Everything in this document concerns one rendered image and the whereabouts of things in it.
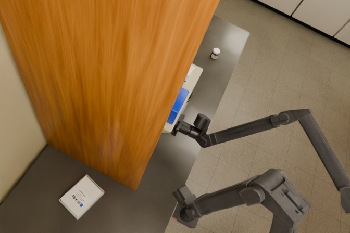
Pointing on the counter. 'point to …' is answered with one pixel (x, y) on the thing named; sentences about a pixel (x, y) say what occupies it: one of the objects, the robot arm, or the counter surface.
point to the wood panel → (107, 55)
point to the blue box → (177, 105)
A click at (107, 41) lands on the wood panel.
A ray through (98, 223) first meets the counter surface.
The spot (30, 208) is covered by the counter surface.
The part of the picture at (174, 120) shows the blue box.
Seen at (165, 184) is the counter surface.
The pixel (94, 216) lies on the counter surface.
